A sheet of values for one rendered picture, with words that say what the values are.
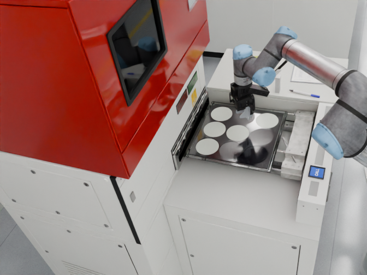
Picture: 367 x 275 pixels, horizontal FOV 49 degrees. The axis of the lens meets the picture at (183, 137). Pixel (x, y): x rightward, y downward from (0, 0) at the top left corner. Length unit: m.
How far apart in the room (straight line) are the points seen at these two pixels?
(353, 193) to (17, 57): 2.21
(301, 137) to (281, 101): 0.20
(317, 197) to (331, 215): 1.15
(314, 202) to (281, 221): 0.18
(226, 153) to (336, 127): 0.62
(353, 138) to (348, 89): 0.14
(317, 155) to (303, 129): 0.24
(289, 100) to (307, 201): 0.58
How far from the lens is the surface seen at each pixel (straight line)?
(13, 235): 2.97
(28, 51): 1.08
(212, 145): 1.76
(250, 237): 1.67
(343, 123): 1.24
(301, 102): 1.90
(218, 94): 1.98
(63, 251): 2.07
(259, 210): 1.64
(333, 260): 2.50
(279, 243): 1.65
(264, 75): 1.47
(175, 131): 1.68
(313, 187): 1.55
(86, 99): 1.08
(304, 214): 1.56
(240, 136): 1.80
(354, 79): 1.29
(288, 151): 1.72
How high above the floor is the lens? 2.16
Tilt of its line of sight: 44 degrees down
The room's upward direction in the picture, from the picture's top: 11 degrees counter-clockwise
